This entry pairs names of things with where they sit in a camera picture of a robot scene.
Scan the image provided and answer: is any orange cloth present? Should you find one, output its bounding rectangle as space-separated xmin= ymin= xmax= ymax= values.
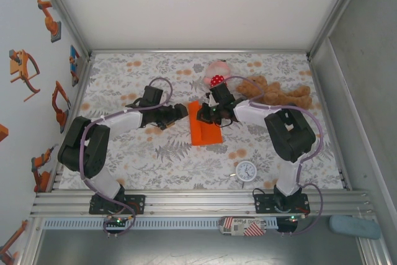
xmin=188 ymin=101 xmax=224 ymax=146

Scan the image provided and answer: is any red white striped label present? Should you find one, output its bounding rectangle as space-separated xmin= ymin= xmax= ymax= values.
xmin=218 ymin=216 xmax=268 ymax=238

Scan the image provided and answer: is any white slotted cable duct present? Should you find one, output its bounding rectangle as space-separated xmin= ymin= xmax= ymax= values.
xmin=43 ymin=217 xmax=279 ymax=230

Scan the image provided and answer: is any pink plush doll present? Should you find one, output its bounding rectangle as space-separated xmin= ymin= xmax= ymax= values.
xmin=203 ymin=59 xmax=232 ymax=89

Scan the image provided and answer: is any aluminium extrusion frame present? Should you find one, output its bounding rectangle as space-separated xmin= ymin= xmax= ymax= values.
xmin=18 ymin=0 xmax=392 ymax=265

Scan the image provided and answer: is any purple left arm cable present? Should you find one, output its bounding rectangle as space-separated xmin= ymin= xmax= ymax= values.
xmin=79 ymin=77 xmax=174 ymax=238

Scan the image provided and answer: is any blue and orange sticker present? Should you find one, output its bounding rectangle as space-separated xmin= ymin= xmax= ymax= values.
xmin=69 ymin=44 xmax=83 ymax=88

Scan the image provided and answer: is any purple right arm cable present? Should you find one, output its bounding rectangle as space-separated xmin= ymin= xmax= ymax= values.
xmin=221 ymin=75 xmax=325 ymax=236

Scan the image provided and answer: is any orange gripper claw sticker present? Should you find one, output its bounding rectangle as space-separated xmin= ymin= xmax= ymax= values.
xmin=8 ymin=49 xmax=42 ymax=102

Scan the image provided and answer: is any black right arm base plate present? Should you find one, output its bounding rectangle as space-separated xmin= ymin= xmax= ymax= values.
xmin=254 ymin=192 xmax=310 ymax=215

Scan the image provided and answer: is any brown teddy bear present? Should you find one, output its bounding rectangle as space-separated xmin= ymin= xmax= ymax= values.
xmin=237 ymin=75 xmax=313 ymax=112

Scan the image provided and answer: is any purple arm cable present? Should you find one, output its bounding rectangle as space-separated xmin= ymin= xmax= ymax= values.
xmin=79 ymin=77 xmax=174 ymax=238
xmin=221 ymin=75 xmax=325 ymax=236

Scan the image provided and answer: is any small white clock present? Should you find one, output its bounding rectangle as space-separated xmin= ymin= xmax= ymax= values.
xmin=230 ymin=159 xmax=257 ymax=189

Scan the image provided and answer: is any floral patterned tablecloth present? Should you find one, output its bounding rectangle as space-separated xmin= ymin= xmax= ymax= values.
xmin=58 ymin=52 xmax=349 ymax=191

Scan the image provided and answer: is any blue sponge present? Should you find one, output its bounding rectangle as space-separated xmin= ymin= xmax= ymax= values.
xmin=329 ymin=215 xmax=382 ymax=241

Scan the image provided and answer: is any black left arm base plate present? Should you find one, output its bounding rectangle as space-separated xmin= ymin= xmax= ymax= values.
xmin=89 ymin=194 xmax=146 ymax=215

